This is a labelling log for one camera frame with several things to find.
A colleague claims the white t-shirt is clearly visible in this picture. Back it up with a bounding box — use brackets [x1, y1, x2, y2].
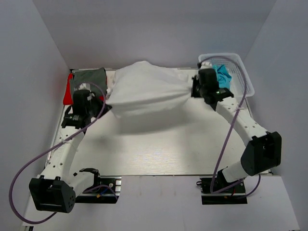
[107, 61, 191, 134]

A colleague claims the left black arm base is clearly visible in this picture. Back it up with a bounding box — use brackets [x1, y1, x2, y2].
[68, 172, 122, 204]

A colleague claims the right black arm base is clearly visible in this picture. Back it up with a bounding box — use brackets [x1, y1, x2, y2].
[196, 177, 247, 205]

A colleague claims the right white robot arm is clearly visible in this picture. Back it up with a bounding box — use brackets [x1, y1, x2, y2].
[192, 68, 282, 193]

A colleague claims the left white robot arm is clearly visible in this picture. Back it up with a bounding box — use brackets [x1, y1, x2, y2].
[29, 89, 111, 213]

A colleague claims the crumpled cyan t-shirt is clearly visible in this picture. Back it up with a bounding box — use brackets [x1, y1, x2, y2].
[212, 65, 232, 90]

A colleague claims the folded red t-shirt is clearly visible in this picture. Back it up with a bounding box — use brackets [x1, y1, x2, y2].
[63, 73, 73, 105]

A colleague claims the folded grey t-shirt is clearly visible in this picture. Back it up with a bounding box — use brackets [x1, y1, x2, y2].
[69, 67, 108, 96]

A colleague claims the white plastic basket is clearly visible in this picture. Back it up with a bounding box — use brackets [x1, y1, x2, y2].
[198, 53, 255, 98]

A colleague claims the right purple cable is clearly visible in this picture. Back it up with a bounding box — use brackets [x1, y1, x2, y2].
[198, 56, 262, 199]

